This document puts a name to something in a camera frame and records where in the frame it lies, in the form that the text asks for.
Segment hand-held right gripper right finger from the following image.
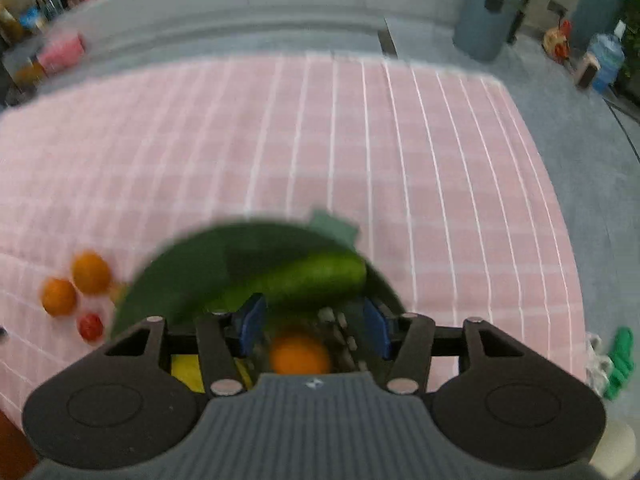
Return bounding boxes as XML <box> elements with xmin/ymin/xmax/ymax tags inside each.
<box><xmin>363</xmin><ymin>298</ymin><xmax>526</xmax><ymax>395</ymax></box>

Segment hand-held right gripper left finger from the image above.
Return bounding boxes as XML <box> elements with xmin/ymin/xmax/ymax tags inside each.
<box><xmin>103</xmin><ymin>293</ymin><xmax>268</xmax><ymax>397</ymax></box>

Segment orange tangerine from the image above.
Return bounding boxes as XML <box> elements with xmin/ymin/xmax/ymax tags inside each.
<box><xmin>71</xmin><ymin>252</ymin><xmax>113</xmax><ymax>296</ymax></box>
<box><xmin>269</xmin><ymin>333</ymin><xmax>333</xmax><ymax>375</ymax></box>
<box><xmin>40</xmin><ymin>278</ymin><xmax>79</xmax><ymax>318</ymax></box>

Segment green cucumber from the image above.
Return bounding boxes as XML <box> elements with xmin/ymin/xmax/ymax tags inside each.
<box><xmin>206</xmin><ymin>252</ymin><xmax>368</xmax><ymax>313</ymax></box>

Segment green round plate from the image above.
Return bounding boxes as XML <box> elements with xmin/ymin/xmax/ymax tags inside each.
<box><xmin>111</xmin><ymin>222</ymin><xmax>407</xmax><ymax>376</ymax></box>

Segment yellow fruit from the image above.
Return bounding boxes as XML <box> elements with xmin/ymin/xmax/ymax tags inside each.
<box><xmin>171</xmin><ymin>355</ymin><xmax>254</xmax><ymax>394</ymax></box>

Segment red cherry tomato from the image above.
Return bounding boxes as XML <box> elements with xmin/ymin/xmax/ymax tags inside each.
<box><xmin>78</xmin><ymin>313</ymin><xmax>106</xmax><ymax>343</ymax></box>

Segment pink checkered tablecloth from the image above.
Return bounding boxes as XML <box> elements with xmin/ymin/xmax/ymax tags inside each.
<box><xmin>0</xmin><ymin>53</ymin><xmax>587</xmax><ymax>431</ymax></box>

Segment green white cloth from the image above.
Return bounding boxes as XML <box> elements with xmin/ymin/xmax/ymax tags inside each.
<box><xmin>603</xmin><ymin>327</ymin><xmax>635</xmax><ymax>401</ymax></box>

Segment grey sofa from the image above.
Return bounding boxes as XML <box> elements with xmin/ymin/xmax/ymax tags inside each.
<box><xmin>0</xmin><ymin>0</ymin><xmax>473</xmax><ymax>111</ymax></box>

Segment grey trash bin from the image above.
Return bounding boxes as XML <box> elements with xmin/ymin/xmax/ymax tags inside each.
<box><xmin>452</xmin><ymin>0</ymin><xmax>522</xmax><ymax>63</ymax></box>

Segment pink box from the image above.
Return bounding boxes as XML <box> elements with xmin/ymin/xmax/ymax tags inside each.
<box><xmin>38</xmin><ymin>34</ymin><xmax>86</xmax><ymax>74</ymax></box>

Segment blue water jug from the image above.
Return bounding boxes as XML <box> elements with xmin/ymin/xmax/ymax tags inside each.
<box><xmin>587</xmin><ymin>33</ymin><xmax>626</xmax><ymax>95</ymax></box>

